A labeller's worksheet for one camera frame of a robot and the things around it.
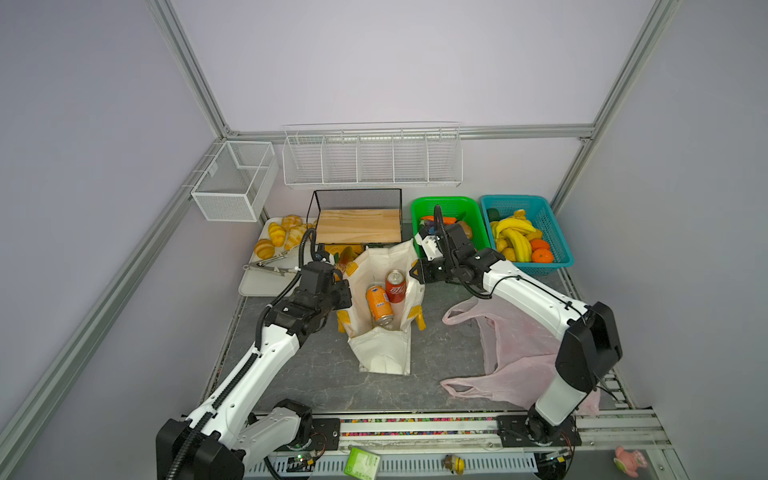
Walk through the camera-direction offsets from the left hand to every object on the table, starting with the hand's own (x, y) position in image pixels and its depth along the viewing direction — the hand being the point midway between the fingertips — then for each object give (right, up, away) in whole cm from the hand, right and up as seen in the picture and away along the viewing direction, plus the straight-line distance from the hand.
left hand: (346, 290), depth 79 cm
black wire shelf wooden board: (0, +22, +22) cm, 32 cm away
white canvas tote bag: (+10, -15, -2) cm, 18 cm away
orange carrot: (+34, +23, +39) cm, 56 cm away
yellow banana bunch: (+57, +18, +28) cm, 66 cm away
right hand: (+18, +4, +4) cm, 19 cm away
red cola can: (+13, 0, +11) cm, 17 cm away
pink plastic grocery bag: (+51, -19, +7) cm, 55 cm away
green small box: (+5, -39, -11) cm, 41 cm away
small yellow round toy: (+27, -39, -11) cm, 48 cm away
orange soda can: (+8, -6, +12) cm, 16 cm away
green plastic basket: (+37, +27, +40) cm, 61 cm away
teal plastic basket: (+69, +26, +39) cm, 84 cm away
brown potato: (+40, +19, +33) cm, 55 cm away
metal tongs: (-35, +5, +28) cm, 45 cm away
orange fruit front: (+62, +9, +19) cm, 66 cm away
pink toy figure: (+67, -38, -11) cm, 78 cm away
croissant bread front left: (-35, +11, +30) cm, 47 cm away
